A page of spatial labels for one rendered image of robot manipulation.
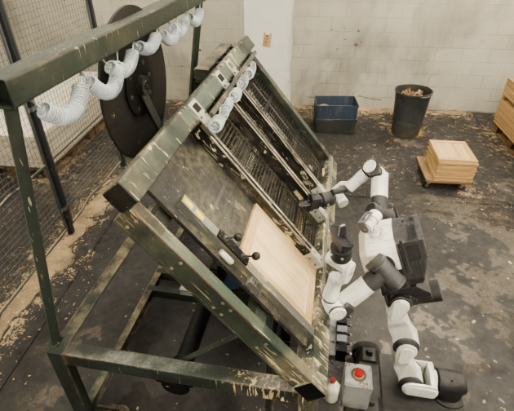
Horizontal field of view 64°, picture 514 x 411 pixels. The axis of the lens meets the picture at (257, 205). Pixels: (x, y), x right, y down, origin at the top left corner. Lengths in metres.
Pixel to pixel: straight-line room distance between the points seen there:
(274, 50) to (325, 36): 1.56
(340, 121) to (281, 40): 1.51
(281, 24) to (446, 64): 2.96
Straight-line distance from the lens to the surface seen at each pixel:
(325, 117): 6.18
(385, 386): 2.97
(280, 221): 2.29
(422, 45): 7.16
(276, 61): 5.57
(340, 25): 6.91
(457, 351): 3.52
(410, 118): 6.27
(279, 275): 2.13
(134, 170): 1.55
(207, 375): 2.17
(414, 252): 2.04
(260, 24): 5.49
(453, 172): 5.17
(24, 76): 1.58
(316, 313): 2.25
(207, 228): 1.79
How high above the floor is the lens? 2.60
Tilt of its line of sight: 35 degrees down
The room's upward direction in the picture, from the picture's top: straight up
